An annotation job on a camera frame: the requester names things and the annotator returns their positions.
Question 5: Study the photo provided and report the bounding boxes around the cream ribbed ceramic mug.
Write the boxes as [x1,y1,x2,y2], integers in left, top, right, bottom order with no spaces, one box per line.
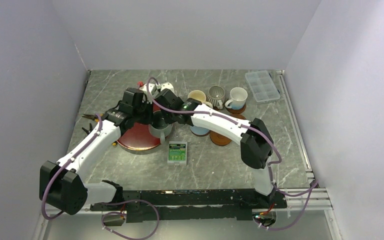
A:
[187,90,214,109]

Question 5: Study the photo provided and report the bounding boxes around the grey-green ceramic mug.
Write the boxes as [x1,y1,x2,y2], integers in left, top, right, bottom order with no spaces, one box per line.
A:
[148,115,173,144]

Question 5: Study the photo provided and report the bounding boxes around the light blue ceramic mug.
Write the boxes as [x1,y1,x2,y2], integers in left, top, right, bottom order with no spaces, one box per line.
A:
[189,126,210,137]

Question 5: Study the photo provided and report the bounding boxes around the grey ribbed ceramic cup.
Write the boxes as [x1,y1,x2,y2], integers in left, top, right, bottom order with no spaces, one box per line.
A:
[206,85,226,110]

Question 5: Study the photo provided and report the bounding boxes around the brown wooden coaster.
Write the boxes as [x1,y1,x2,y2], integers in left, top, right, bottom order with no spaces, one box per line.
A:
[231,113,246,120]
[209,131,232,146]
[227,104,247,114]

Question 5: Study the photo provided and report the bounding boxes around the white ceramic mug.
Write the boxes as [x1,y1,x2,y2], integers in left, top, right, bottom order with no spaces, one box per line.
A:
[224,87,248,110]

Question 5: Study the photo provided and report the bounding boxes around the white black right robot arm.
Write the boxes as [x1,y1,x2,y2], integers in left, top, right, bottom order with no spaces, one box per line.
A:
[152,88,276,208]

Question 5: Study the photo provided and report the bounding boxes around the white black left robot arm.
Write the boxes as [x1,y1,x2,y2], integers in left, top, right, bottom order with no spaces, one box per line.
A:
[39,87,154,220]

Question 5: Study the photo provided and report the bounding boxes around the dark red round tray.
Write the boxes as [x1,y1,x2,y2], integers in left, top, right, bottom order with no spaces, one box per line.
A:
[116,103,161,151]

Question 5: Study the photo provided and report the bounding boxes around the green label plastic box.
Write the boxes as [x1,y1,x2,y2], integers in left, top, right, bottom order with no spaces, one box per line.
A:
[167,141,188,166]

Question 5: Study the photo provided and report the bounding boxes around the clear plastic organizer box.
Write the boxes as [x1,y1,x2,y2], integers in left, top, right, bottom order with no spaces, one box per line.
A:
[245,70,281,103]

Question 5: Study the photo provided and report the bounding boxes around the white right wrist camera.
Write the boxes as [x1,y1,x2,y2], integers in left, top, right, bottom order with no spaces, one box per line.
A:
[160,82,176,94]

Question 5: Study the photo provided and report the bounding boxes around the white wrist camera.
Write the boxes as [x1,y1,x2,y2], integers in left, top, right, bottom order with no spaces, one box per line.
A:
[160,82,176,94]
[138,83,158,98]

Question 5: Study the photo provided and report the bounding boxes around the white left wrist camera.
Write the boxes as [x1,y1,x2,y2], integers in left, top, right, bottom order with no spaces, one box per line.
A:
[138,83,158,98]

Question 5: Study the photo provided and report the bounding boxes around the yellow handled needle-nose pliers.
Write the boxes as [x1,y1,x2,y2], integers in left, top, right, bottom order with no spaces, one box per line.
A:
[81,113,104,123]

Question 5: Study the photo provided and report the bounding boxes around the black wire stripper tool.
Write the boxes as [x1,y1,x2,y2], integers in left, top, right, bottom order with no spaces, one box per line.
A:
[81,123,94,135]

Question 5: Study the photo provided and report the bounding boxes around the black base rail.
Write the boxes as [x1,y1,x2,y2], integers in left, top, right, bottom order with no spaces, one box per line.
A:
[89,188,287,223]

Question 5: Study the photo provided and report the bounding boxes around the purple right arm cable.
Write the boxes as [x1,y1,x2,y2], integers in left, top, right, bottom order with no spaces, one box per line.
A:
[146,76,319,232]

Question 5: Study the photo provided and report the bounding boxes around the aluminium frame rail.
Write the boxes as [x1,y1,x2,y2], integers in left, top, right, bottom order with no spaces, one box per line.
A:
[274,69,344,240]

